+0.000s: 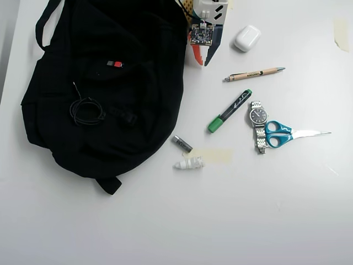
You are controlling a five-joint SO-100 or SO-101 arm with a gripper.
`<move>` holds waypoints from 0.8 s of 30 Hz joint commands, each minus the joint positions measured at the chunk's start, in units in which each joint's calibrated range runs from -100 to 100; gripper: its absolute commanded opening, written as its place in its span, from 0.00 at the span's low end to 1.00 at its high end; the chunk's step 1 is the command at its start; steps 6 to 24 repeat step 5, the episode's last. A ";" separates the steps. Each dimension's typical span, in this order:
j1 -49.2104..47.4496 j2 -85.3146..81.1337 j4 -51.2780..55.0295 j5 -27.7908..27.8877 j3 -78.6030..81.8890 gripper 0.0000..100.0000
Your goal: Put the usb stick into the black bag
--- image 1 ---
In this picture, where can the red and black usb stick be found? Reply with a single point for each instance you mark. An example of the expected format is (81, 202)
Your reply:
(115, 64)

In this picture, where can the torn beige masking tape piece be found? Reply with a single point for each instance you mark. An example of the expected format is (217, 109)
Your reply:
(342, 34)

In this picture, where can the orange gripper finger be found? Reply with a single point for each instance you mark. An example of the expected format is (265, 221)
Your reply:
(198, 53)

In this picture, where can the tiny beige masking tape piece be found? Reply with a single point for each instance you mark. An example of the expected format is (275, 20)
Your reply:
(230, 4)

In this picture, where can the small white plastic bottle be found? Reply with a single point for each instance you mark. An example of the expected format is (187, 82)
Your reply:
(190, 163)

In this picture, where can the yellow perforated robot arm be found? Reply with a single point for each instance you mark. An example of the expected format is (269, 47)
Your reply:
(188, 7)

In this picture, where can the grey cylindrical battery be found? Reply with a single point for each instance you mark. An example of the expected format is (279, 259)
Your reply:
(182, 143)

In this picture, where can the black fabric bag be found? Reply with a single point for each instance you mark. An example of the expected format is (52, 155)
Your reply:
(110, 124)

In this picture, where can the white earbuds case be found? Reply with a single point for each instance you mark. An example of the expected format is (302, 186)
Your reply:
(247, 38)

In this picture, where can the camera circuit board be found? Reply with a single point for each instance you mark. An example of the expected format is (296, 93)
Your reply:
(201, 34)

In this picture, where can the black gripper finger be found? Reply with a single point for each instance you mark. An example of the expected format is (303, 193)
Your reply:
(213, 49)

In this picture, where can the long beige masking tape strip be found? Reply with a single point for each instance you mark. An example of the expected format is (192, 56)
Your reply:
(218, 156)

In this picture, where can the silver metal wristwatch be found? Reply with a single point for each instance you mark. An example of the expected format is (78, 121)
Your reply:
(258, 116)

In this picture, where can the black marker with green cap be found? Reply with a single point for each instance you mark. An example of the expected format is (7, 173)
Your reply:
(230, 110)

